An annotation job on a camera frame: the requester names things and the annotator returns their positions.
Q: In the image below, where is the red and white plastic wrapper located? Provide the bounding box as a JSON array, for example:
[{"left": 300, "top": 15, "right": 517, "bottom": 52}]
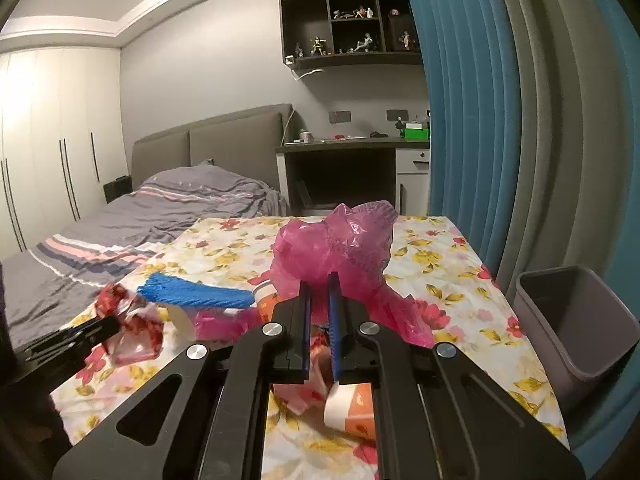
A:
[{"left": 92, "top": 282, "right": 168, "bottom": 366}]

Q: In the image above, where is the white wardrobe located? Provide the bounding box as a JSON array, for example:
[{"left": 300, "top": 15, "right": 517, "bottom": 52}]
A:
[{"left": 0, "top": 47, "right": 126, "bottom": 261}]

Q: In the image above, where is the dark top desk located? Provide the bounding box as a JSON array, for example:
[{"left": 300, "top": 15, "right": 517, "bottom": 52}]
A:
[{"left": 275, "top": 137, "right": 432, "bottom": 216}]

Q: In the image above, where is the blue fringed cloth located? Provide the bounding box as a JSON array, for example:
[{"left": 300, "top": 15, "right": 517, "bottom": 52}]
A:
[{"left": 135, "top": 271, "right": 256, "bottom": 309}]

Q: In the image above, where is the group of small figurines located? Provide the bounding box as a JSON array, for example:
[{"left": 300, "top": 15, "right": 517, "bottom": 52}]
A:
[{"left": 285, "top": 6, "right": 421, "bottom": 63}]

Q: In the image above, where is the grey padded headboard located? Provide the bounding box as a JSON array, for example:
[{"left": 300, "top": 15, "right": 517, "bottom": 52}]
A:
[{"left": 131, "top": 103, "right": 296, "bottom": 197}]

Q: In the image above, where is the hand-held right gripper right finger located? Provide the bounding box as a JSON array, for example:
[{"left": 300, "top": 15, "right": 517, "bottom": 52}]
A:
[{"left": 326, "top": 271, "right": 586, "bottom": 480}]

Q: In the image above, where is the pink plastic bag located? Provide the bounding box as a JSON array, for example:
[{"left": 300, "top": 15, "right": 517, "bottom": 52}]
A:
[{"left": 192, "top": 200, "right": 448, "bottom": 348}]

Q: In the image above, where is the floral tablecloth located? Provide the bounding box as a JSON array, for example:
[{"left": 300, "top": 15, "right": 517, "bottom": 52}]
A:
[{"left": 50, "top": 214, "right": 571, "bottom": 480}]

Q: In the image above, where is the grey curtain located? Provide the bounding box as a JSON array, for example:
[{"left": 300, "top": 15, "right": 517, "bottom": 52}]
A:
[{"left": 487, "top": 0, "right": 632, "bottom": 303}]

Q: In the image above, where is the black bedside table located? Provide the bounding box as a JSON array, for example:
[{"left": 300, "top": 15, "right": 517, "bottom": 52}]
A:
[{"left": 103, "top": 175, "right": 133, "bottom": 204}]

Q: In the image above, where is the white desk drawer unit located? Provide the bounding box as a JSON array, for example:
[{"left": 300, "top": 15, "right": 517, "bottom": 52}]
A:
[{"left": 395, "top": 147, "right": 432, "bottom": 216}]

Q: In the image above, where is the dark wall shelf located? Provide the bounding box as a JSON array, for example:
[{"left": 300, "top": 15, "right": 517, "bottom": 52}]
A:
[{"left": 279, "top": 0, "right": 424, "bottom": 68}]

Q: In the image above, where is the apple print paper cup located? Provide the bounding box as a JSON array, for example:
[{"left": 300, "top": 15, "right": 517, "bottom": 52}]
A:
[
  {"left": 322, "top": 380, "right": 378, "bottom": 443},
  {"left": 250, "top": 280, "right": 282, "bottom": 326}
]

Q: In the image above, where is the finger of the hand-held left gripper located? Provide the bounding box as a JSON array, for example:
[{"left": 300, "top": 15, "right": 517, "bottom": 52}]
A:
[{"left": 22, "top": 315, "right": 123, "bottom": 366}]

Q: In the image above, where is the grey plastic bin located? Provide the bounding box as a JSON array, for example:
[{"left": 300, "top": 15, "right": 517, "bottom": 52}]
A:
[{"left": 514, "top": 266, "right": 640, "bottom": 413}]

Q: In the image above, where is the blue curtain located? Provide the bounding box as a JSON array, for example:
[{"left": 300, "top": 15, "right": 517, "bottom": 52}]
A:
[{"left": 397, "top": 0, "right": 640, "bottom": 466}]

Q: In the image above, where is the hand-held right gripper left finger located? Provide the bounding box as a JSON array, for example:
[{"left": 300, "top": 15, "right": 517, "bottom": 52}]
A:
[{"left": 52, "top": 280, "right": 313, "bottom": 480}]

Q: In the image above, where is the grey striped duvet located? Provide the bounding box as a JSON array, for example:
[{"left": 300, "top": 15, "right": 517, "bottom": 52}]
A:
[{"left": 0, "top": 162, "right": 292, "bottom": 351}]

